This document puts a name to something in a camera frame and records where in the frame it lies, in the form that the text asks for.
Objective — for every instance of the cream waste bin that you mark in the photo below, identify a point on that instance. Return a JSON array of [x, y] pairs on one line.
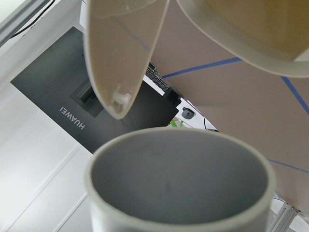
[[120, 38]]

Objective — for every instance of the white HOME mug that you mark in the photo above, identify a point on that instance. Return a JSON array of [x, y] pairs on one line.
[[178, 180]]

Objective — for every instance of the black laptop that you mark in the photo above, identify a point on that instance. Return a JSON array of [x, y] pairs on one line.
[[57, 82]]

